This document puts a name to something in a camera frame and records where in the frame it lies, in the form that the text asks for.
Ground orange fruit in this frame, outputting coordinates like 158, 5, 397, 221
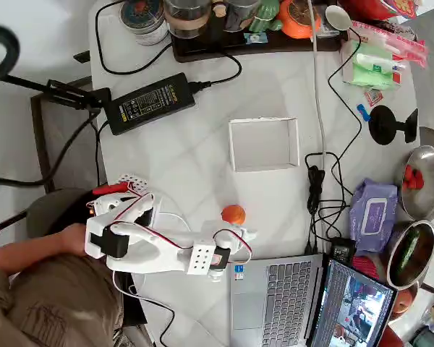
221, 205, 247, 227

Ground person's left forearm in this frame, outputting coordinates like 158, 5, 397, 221
0, 231, 64, 272

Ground white cardboard box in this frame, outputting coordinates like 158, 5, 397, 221
228, 116, 300, 173

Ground person's left hand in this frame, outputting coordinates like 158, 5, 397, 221
57, 223, 88, 258

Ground grey open laptop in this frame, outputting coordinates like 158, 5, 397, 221
229, 252, 399, 347

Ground white perforated board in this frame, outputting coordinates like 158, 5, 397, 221
116, 172, 148, 193

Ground small black power adapter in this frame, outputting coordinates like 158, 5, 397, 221
328, 236, 357, 260

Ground red clamp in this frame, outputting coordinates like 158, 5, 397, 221
91, 181, 131, 196

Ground red mesh bag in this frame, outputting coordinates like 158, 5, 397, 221
352, 254, 388, 286

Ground wet wipes plastic pack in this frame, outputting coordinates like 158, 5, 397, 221
349, 178, 399, 253

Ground large black power brick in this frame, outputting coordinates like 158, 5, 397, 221
103, 72, 197, 137

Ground dark grey chair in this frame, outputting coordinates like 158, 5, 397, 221
25, 187, 95, 239

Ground green cucumber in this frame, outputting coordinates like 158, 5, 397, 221
397, 229, 420, 272

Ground red apple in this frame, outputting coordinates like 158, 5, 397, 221
390, 285, 420, 319

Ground red strawberries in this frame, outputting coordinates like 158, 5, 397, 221
401, 164, 425, 191

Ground black round stand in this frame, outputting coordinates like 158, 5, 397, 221
367, 105, 420, 146

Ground dark wooden tray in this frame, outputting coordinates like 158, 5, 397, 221
171, 30, 343, 63

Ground dark red container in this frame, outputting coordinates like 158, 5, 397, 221
381, 325, 420, 347

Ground steel bowl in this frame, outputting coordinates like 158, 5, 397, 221
396, 145, 434, 221
386, 220, 434, 290

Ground small red packet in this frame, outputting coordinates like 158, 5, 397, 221
364, 88, 384, 108

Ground small blue white card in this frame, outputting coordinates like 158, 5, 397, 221
244, 32, 268, 45

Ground black clamp stand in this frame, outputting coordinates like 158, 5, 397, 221
0, 23, 113, 111

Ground green tissue pack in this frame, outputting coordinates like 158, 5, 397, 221
341, 39, 408, 91

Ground glass jar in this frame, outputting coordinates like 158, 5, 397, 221
164, 0, 213, 39

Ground dark cup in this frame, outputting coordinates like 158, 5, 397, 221
224, 0, 260, 32

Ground white tube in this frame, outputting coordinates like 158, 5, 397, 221
356, 53, 401, 72

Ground orange ceramic pot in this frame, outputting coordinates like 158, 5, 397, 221
277, 0, 322, 39

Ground small wooden doll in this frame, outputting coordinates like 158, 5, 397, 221
211, 0, 229, 19

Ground green ceramic cactus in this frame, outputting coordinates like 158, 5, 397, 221
248, 0, 284, 33

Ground round tin with lid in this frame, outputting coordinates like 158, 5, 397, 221
119, 0, 169, 46

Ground white cup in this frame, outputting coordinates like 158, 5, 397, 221
324, 4, 352, 32

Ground pink plastic package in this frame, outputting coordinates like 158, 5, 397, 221
350, 21, 430, 68

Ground red gift bag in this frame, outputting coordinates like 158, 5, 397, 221
338, 0, 419, 21

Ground black cable bundle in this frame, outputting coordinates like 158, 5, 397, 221
305, 151, 352, 256

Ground thin white cable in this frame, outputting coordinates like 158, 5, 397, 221
111, 212, 191, 300

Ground black power cord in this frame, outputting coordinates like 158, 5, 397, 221
95, 0, 243, 91

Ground thin black cable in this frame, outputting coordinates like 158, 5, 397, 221
327, 27, 365, 203

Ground dark brown stool frame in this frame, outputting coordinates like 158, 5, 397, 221
30, 77, 95, 193

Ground thick black cable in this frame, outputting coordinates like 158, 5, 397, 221
0, 110, 111, 189

